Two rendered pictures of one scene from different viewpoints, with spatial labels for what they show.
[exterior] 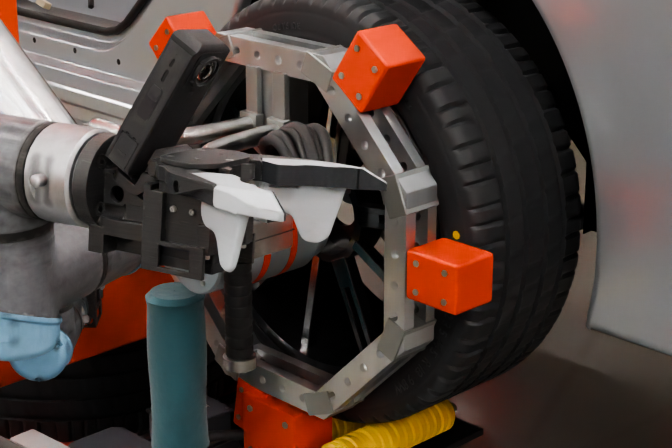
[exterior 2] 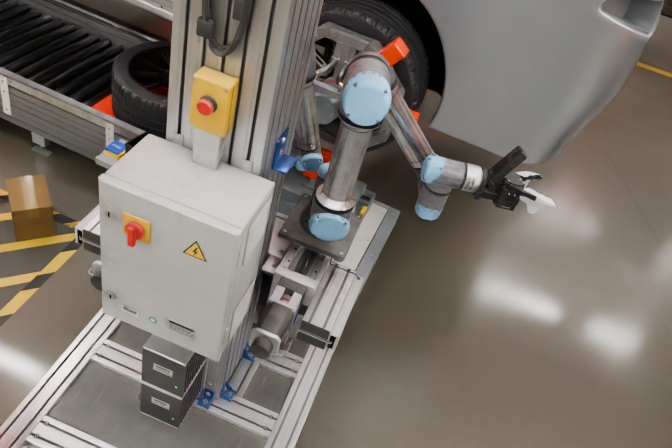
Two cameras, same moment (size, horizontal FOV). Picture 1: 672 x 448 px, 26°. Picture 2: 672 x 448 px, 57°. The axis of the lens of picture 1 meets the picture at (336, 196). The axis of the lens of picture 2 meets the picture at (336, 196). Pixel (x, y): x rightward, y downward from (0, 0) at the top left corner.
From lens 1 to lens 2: 141 cm
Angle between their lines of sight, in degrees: 37
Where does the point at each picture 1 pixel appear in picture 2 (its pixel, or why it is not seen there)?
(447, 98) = (410, 61)
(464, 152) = (414, 80)
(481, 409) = not seen: hidden behind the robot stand
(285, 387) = (327, 144)
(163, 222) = (505, 196)
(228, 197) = (541, 200)
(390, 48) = (402, 48)
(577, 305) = not seen: hidden behind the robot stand
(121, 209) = (486, 189)
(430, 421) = not seen: hidden behind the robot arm
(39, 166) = (470, 180)
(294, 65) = (360, 46)
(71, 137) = (478, 172)
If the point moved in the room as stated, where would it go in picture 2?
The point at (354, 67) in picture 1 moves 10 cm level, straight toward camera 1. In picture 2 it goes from (389, 54) to (401, 67)
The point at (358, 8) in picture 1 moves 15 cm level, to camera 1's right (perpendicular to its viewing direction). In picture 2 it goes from (379, 24) to (411, 25)
